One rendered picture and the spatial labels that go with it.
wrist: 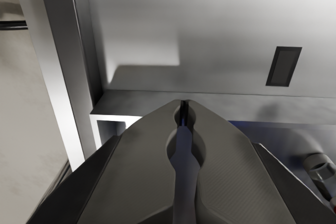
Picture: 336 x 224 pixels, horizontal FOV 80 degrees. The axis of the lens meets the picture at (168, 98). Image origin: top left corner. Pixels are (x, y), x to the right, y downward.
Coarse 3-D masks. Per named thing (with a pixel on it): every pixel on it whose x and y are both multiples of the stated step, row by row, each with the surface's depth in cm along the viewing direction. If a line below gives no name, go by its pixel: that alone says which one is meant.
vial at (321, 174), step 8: (304, 160) 18; (312, 160) 17; (320, 160) 17; (328, 160) 17; (304, 168) 18; (312, 168) 17; (320, 168) 16; (328, 168) 16; (312, 176) 17; (320, 176) 16; (328, 176) 16; (320, 184) 16; (328, 184) 15; (320, 192) 16; (328, 192) 15; (328, 200) 16
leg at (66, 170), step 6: (66, 162) 61; (60, 168) 60; (66, 168) 59; (60, 174) 57; (66, 174) 58; (54, 180) 56; (60, 180) 56; (48, 186) 55; (54, 186) 54; (48, 192) 52; (42, 198) 51; (30, 216) 47
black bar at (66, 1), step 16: (48, 0) 11; (64, 0) 11; (80, 0) 12; (48, 16) 12; (64, 16) 12; (80, 16) 12; (64, 32) 12; (80, 32) 12; (64, 48) 12; (80, 48) 12; (64, 64) 13; (80, 64) 13; (96, 64) 14; (64, 80) 14; (80, 80) 14; (96, 80) 15; (80, 96) 14; (96, 96) 15; (80, 112) 15; (80, 128) 16; (80, 144) 16
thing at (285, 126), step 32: (128, 96) 15; (160, 96) 15; (192, 96) 15; (224, 96) 15; (256, 96) 15; (288, 96) 15; (96, 128) 14; (256, 128) 17; (288, 128) 17; (320, 128) 12; (192, 160) 19; (288, 160) 18; (192, 192) 21
